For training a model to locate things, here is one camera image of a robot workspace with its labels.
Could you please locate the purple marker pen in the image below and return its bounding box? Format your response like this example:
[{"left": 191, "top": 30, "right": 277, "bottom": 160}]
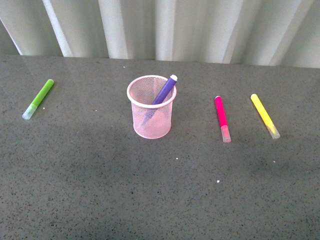
[{"left": 139, "top": 74, "right": 179, "bottom": 127}]

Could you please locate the pink marker pen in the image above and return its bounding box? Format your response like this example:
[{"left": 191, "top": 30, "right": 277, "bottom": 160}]
[{"left": 214, "top": 95, "right": 231, "bottom": 143}]

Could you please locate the pink mesh pen cup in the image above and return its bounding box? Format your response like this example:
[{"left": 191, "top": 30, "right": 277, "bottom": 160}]
[{"left": 126, "top": 75, "right": 177, "bottom": 139}]

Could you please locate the yellow marker pen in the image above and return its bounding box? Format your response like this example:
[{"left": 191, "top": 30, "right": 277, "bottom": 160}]
[{"left": 250, "top": 93, "right": 280, "bottom": 139}]

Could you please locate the green marker pen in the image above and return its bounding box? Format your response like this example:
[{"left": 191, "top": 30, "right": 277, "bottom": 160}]
[{"left": 22, "top": 79, "right": 55, "bottom": 120}]

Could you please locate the white pleated curtain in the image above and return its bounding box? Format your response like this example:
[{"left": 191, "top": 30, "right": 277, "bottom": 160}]
[{"left": 0, "top": 0, "right": 320, "bottom": 68}]

